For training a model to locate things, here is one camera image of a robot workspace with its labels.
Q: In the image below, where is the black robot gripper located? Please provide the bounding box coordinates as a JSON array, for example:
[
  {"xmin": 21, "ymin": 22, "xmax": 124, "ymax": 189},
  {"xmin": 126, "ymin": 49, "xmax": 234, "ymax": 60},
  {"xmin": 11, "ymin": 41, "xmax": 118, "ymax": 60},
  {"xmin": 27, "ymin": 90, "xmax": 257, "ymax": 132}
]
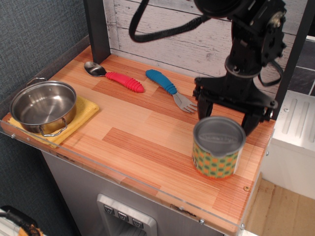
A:
[{"xmin": 193, "ymin": 73, "xmax": 278, "ymax": 136}]

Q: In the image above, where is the green orange checked tin can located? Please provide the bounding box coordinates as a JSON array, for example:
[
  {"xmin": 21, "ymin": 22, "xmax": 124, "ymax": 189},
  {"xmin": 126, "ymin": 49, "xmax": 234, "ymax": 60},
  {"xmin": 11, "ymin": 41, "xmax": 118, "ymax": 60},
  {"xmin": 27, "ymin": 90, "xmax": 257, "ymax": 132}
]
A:
[{"xmin": 192, "ymin": 116, "xmax": 246, "ymax": 179}]

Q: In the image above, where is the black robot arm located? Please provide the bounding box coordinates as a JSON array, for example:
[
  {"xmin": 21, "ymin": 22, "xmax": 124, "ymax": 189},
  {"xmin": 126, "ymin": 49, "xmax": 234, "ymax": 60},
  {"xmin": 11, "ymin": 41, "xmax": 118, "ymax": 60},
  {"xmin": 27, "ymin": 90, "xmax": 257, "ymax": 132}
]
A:
[{"xmin": 193, "ymin": 0, "xmax": 286, "ymax": 135}]

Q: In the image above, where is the white toy sink unit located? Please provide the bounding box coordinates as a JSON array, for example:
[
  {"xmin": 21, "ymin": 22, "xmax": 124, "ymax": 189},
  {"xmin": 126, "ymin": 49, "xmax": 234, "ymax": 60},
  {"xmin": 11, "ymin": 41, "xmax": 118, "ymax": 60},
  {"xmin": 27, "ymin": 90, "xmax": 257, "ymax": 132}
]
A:
[{"xmin": 260, "ymin": 90, "xmax": 315, "ymax": 199}]

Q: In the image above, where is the clear acrylic edge guard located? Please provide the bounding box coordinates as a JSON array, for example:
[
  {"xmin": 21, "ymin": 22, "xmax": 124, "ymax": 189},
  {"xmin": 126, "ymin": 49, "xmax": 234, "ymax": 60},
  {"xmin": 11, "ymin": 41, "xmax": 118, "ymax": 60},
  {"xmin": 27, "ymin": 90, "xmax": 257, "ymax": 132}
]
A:
[{"xmin": 1, "ymin": 116, "xmax": 275, "ymax": 236}]

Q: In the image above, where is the yellow folded cloth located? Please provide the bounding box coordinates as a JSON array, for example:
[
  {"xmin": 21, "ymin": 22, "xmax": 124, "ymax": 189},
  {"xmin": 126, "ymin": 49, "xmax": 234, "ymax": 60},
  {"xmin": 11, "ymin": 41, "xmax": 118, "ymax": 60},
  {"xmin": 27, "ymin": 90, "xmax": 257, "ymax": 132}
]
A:
[{"xmin": 5, "ymin": 96, "xmax": 99, "ymax": 148}]

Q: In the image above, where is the silver dispenser panel with buttons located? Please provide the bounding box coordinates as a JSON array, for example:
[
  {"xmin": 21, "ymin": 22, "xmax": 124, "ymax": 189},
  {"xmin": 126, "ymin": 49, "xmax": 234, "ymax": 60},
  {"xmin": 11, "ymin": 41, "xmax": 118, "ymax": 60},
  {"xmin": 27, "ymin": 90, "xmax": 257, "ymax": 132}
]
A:
[{"xmin": 97, "ymin": 194, "xmax": 158, "ymax": 236}]

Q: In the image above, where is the stainless steel pot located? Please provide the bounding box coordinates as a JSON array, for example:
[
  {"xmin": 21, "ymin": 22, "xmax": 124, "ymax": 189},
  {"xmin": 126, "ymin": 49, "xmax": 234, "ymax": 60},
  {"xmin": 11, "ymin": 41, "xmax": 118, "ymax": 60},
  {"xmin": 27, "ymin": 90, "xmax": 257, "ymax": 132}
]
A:
[{"xmin": 9, "ymin": 78, "xmax": 77, "ymax": 137}]

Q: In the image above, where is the black and yellow object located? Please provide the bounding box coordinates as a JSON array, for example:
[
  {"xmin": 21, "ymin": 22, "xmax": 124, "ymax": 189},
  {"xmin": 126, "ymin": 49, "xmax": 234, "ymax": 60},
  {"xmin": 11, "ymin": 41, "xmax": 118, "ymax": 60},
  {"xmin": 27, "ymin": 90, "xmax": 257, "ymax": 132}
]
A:
[{"xmin": 0, "ymin": 206, "xmax": 45, "ymax": 236}]

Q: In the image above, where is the blue handled metal fork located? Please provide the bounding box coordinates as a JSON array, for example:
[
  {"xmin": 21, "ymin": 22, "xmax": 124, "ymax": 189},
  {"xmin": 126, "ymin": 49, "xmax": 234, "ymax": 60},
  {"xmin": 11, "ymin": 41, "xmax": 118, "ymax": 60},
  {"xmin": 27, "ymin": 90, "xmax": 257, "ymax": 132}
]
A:
[{"xmin": 145, "ymin": 69, "xmax": 197, "ymax": 114}]

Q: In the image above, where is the black braided cable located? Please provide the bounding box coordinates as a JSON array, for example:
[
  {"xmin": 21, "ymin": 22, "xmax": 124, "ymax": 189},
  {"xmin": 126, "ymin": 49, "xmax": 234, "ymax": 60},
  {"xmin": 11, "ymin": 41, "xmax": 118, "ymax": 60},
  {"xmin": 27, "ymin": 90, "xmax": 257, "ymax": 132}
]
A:
[{"xmin": 128, "ymin": 0, "xmax": 211, "ymax": 43}]

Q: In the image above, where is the dark grey right post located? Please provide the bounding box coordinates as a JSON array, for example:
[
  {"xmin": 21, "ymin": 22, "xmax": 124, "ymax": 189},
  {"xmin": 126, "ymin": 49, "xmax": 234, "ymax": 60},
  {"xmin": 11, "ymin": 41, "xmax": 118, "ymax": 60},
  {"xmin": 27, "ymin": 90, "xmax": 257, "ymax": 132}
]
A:
[{"xmin": 272, "ymin": 0, "xmax": 315, "ymax": 120}]

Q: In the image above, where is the dark grey post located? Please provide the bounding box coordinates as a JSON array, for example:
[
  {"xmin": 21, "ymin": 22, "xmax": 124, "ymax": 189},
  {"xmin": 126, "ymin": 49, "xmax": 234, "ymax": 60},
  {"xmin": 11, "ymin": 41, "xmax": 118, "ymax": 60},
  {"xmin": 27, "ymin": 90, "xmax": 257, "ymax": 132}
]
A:
[
  {"xmin": 272, "ymin": 0, "xmax": 315, "ymax": 120},
  {"xmin": 83, "ymin": 0, "xmax": 111, "ymax": 64}
]

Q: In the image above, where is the red handled metal spoon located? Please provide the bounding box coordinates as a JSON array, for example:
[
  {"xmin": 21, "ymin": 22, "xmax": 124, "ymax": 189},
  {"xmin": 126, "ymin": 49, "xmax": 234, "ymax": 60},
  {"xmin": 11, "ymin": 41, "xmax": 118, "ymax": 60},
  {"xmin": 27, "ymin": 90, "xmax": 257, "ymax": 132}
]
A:
[{"xmin": 84, "ymin": 61, "xmax": 145, "ymax": 92}]

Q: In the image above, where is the dark grey left post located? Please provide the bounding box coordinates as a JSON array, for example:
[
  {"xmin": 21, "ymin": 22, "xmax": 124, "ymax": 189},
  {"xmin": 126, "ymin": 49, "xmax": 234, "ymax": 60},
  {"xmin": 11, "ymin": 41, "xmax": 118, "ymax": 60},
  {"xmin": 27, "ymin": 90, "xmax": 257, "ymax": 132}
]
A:
[{"xmin": 83, "ymin": 0, "xmax": 111, "ymax": 64}]

